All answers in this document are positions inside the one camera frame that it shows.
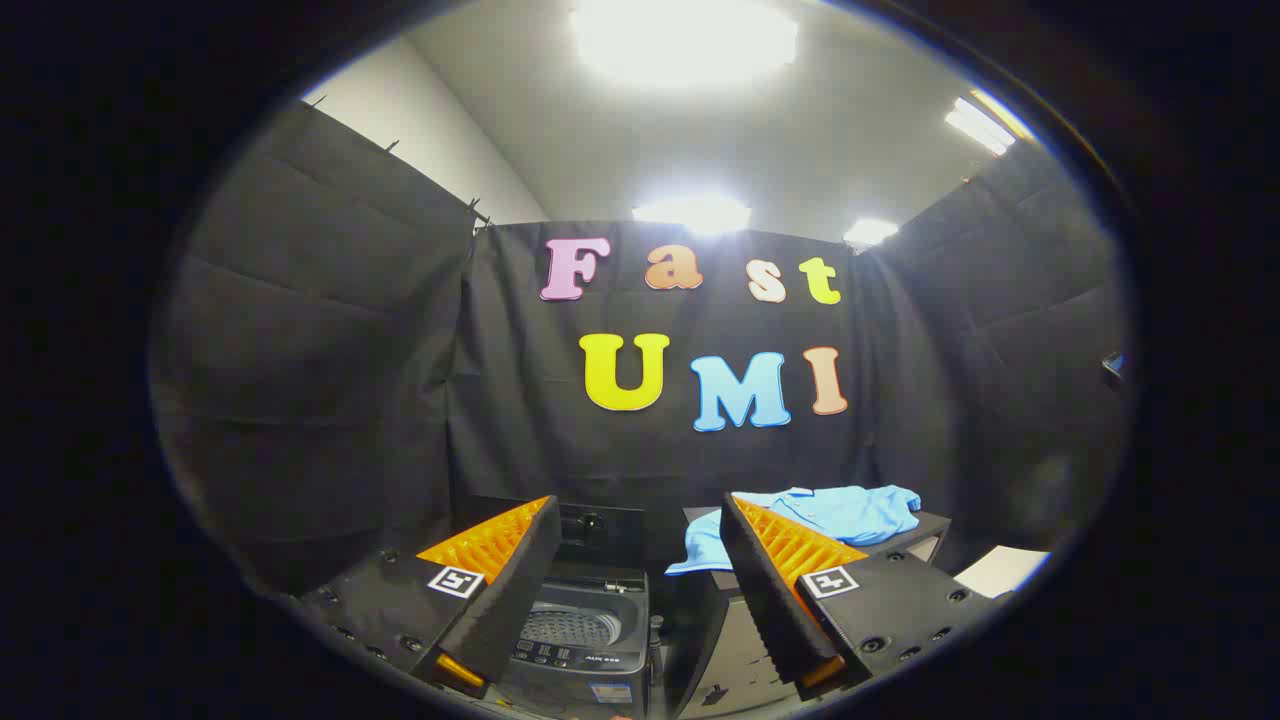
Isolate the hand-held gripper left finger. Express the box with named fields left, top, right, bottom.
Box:
left=300, top=495, right=563, bottom=699

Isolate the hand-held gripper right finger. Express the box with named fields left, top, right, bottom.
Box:
left=720, top=492, right=991, bottom=691

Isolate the dark grey washing machine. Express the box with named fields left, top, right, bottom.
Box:
left=497, top=500, right=666, bottom=720

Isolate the dark washing machine lid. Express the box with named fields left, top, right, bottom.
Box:
left=555, top=503, right=646, bottom=571

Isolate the light blue polo shirt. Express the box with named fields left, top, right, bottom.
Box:
left=665, top=485, right=922, bottom=576

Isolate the black side table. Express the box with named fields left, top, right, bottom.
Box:
left=665, top=507, right=951, bottom=720

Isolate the white paper sheet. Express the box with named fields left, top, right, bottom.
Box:
left=953, top=545, right=1051, bottom=599

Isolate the black backdrop cloth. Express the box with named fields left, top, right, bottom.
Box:
left=150, top=100, right=1136, bottom=601

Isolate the long ceiling light strip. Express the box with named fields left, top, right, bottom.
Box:
left=945, top=90, right=1036, bottom=156

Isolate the large round ceiling light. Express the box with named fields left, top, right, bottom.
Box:
left=570, top=0, right=801, bottom=86

